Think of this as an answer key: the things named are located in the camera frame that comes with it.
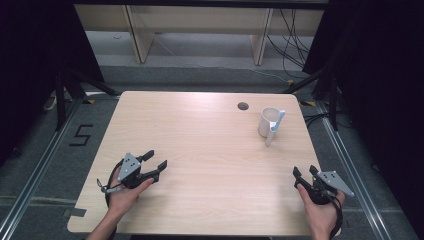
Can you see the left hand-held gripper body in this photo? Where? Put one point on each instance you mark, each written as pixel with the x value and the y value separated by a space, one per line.
pixel 130 170

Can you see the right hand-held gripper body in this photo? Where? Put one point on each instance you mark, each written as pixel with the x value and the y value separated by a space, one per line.
pixel 331 181

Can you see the light blue toothbrush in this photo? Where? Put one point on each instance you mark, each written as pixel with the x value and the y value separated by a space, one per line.
pixel 278 120

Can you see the white cup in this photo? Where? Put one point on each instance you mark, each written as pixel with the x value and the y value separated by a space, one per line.
pixel 266 125

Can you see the person's left hand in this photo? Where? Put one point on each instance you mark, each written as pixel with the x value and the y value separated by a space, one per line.
pixel 121 200

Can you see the person's right hand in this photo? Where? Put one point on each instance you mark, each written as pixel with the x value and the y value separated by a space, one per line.
pixel 321 220

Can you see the yellow black floor tape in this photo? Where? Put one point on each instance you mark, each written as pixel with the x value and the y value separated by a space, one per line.
pixel 290 82
pixel 308 103
pixel 89 101

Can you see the grey tape patch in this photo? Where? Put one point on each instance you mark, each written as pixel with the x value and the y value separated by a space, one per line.
pixel 76 212

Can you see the black metal stand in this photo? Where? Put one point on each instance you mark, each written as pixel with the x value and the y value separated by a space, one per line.
pixel 333 100
pixel 60 100

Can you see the light wooden shelf unit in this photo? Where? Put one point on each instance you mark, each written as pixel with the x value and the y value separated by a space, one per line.
pixel 143 40

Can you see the dark curtain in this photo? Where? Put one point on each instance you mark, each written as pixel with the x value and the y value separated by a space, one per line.
pixel 33 50
pixel 383 66

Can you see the metal floor rail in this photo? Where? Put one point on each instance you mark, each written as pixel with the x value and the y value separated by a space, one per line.
pixel 353 160
pixel 40 166

